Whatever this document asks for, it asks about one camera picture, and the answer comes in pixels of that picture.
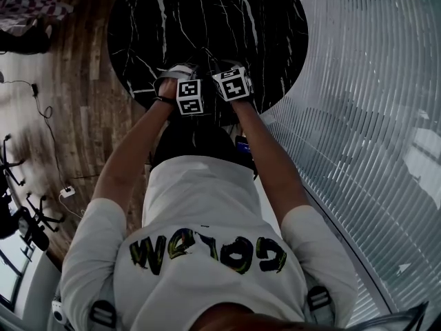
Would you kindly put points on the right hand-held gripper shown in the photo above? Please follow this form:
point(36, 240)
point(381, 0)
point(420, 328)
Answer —
point(234, 86)

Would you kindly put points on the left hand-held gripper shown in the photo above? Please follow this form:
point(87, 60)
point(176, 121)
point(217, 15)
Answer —
point(189, 95)

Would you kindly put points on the person's right forearm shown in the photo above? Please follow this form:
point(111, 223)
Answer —
point(272, 164)

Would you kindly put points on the person's left forearm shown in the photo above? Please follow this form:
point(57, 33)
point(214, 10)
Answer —
point(127, 157)

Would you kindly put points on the person's left hand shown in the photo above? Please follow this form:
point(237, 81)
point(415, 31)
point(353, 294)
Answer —
point(169, 90)

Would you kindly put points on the black wristband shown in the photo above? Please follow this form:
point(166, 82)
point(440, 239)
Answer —
point(164, 99)

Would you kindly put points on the person's black trousers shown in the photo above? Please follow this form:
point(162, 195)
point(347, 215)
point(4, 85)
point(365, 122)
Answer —
point(193, 143)

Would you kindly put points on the black device with blue screen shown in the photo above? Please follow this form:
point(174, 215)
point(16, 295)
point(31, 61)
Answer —
point(244, 145)

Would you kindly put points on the black marble round table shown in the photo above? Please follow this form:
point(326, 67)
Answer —
point(206, 12)

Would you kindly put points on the black power adapter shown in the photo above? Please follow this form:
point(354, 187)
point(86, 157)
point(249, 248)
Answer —
point(34, 89)

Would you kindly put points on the white power strip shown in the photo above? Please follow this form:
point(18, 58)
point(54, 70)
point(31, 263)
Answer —
point(67, 191)

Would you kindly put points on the white printed T-shirt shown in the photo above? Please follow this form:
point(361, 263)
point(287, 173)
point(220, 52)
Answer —
point(206, 271)

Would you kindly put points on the black star chair base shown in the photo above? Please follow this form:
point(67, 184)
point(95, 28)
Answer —
point(8, 160)

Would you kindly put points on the black swivel chair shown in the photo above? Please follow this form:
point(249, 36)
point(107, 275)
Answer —
point(31, 226)

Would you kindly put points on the large window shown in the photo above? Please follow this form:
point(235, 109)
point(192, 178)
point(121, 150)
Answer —
point(13, 271)

